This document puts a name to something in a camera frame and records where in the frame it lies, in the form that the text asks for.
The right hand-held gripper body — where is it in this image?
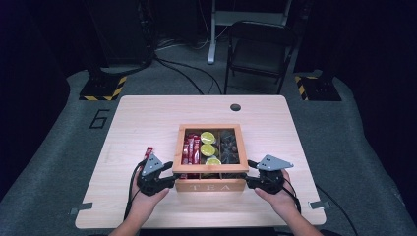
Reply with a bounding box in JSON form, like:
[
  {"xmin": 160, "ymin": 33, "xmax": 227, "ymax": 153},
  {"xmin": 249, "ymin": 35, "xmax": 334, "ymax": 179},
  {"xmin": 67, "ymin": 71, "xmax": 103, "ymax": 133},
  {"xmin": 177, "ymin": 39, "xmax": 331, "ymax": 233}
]
[{"xmin": 256, "ymin": 154, "xmax": 295, "ymax": 195}]

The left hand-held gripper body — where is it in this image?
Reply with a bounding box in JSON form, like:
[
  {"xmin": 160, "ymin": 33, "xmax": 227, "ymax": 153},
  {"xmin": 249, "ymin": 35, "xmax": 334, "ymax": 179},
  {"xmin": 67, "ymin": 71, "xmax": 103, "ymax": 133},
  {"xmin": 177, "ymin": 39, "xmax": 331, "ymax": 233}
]
[{"xmin": 136, "ymin": 153, "xmax": 169, "ymax": 198}]

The wooden box with glass lid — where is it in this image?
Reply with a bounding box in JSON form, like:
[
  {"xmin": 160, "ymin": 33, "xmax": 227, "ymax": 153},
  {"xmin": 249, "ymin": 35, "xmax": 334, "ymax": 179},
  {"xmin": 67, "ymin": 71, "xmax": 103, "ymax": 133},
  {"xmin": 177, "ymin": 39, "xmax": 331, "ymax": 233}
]
[{"xmin": 172, "ymin": 123, "xmax": 250, "ymax": 193}]

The person's left hand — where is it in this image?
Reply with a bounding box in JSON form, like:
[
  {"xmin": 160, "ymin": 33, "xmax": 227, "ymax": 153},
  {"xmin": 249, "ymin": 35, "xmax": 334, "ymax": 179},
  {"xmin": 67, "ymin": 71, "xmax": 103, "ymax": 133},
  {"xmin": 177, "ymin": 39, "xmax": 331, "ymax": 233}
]
[{"xmin": 129, "ymin": 166, "xmax": 171, "ymax": 224}]

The person's right hand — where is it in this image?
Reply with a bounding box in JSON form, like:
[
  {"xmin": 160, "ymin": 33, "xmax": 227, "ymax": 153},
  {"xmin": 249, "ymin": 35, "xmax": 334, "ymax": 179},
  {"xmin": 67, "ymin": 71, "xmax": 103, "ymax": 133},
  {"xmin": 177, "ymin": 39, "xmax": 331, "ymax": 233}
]
[{"xmin": 254, "ymin": 168, "xmax": 302, "ymax": 219}]

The pile of dark packets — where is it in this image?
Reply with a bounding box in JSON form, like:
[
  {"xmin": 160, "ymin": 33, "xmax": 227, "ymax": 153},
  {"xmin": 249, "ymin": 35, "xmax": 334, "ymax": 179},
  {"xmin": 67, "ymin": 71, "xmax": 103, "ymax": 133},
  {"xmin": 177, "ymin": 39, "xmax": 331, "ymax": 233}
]
[{"xmin": 218, "ymin": 130, "xmax": 240, "ymax": 165}]

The grey tape piece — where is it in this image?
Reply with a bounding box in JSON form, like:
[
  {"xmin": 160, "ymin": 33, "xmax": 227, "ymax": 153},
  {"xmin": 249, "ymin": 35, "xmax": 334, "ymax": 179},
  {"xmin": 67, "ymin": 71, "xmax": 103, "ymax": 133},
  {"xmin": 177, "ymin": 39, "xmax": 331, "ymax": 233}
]
[
  {"xmin": 309, "ymin": 200, "xmax": 331, "ymax": 210},
  {"xmin": 69, "ymin": 202, "xmax": 94, "ymax": 216}
]

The black stand with striped base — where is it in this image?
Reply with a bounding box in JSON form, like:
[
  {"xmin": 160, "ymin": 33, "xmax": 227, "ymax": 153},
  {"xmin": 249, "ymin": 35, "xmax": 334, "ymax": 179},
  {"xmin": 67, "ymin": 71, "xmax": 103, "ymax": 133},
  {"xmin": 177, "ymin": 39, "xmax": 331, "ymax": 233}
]
[
  {"xmin": 293, "ymin": 69, "xmax": 342, "ymax": 102},
  {"xmin": 79, "ymin": 0, "xmax": 128, "ymax": 102}
]

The black folding chair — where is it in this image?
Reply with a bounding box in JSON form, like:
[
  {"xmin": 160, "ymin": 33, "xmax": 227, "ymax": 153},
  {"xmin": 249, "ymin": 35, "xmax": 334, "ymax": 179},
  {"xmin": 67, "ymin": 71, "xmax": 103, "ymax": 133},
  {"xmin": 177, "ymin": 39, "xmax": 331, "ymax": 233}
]
[{"xmin": 223, "ymin": 21, "xmax": 299, "ymax": 95}]

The white metal stand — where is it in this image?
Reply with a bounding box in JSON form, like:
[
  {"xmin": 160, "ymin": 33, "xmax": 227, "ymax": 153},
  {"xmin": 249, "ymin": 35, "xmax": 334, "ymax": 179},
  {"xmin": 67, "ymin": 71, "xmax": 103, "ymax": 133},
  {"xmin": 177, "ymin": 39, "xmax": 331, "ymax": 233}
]
[{"xmin": 207, "ymin": 0, "xmax": 293, "ymax": 65}]

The black cabinet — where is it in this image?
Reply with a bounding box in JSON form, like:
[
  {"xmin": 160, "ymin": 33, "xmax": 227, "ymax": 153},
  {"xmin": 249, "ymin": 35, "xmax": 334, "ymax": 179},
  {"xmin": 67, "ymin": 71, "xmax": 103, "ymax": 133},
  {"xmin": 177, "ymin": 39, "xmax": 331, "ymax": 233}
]
[{"xmin": 88, "ymin": 0, "xmax": 155, "ymax": 68}]

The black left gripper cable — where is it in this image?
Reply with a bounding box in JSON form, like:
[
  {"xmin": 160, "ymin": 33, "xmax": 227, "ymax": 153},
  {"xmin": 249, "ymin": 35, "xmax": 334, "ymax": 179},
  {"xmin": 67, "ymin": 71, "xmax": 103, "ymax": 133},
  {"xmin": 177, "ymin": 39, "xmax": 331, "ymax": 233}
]
[{"xmin": 123, "ymin": 159, "xmax": 146, "ymax": 221}]

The black floor cable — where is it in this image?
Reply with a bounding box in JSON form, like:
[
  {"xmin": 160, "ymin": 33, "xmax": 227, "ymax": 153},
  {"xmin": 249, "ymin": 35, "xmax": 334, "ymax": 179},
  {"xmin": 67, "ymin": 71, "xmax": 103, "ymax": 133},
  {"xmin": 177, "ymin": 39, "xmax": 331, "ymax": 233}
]
[{"xmin": 152, "ymin": 56, "xmax": 224, "ymax": 96}]

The white floor cable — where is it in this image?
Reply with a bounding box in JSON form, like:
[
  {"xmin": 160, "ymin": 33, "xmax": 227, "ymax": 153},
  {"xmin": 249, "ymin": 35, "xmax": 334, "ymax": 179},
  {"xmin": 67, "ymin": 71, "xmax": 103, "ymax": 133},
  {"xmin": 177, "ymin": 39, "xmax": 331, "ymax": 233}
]
[{"xmin": 154, "ymin": 0, "xmax": 230, "ymax": 52}]

